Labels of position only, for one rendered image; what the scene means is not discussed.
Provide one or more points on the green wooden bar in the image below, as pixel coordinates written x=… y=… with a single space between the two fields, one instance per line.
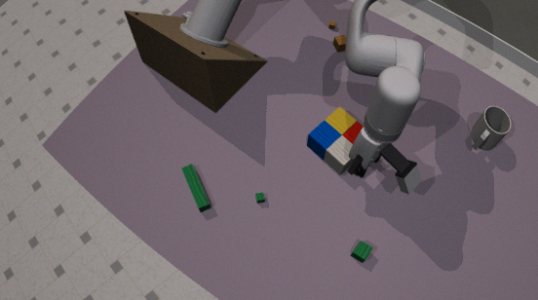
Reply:
x=196 y=188

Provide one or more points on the blue cube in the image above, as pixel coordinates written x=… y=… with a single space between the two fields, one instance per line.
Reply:
x=321 y=138

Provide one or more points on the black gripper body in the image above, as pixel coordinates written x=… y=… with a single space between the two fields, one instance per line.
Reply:
x=367 y=147

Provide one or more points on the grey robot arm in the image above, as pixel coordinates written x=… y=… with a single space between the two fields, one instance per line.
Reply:
x=397 y=88

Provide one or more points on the red cube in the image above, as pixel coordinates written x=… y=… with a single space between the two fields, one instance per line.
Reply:
x=352 y=133

